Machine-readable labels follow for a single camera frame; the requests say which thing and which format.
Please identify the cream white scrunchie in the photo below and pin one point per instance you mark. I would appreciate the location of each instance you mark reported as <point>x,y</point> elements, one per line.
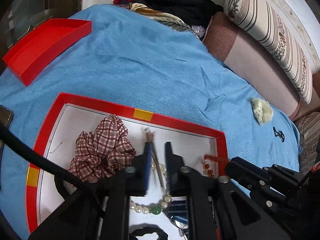
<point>262,111</point>

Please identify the wooden glass door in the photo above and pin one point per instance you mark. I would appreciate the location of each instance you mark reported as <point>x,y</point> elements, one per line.
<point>22,16</point>

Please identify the red tray box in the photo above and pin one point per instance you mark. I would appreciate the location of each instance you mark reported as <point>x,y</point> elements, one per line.
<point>72,114</point>

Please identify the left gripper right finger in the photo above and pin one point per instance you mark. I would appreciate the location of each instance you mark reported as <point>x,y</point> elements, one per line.
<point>184,180</point>

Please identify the black smartphone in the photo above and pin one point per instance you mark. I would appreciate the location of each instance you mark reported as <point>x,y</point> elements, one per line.
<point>6,116</point>

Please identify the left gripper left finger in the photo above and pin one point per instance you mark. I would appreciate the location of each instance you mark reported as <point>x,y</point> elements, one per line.
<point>134,180</point>

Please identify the red box lid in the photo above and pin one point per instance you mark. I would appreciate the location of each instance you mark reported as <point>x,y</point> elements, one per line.
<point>32,53</point>

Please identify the black hair band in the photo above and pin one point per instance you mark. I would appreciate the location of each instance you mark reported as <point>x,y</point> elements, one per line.
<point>148,230</point>

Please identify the striped floral cushion right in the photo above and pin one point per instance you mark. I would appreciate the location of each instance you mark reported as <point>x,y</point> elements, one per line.
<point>308,127</point>

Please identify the striped floral pillow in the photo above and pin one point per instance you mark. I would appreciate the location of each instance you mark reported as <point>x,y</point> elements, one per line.
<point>261,21</point>

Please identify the pink folded quilt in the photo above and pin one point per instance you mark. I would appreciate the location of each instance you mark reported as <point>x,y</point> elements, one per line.
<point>248,59</point>

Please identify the blue striped hair bow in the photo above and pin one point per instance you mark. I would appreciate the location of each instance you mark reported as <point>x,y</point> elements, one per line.
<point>178,214</point>

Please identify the blue towel bedspread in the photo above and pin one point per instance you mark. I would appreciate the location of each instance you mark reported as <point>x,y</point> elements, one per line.
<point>134,61</point>

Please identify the silver metal hair clip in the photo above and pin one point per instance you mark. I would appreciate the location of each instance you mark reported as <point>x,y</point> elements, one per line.
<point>150,138</point>

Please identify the dark clothes pile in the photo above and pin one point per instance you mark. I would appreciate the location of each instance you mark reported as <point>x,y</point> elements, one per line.
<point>192,16</point>

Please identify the red plaid scrunchie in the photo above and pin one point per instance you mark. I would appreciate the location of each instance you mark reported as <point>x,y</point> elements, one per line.
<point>103,152</point>

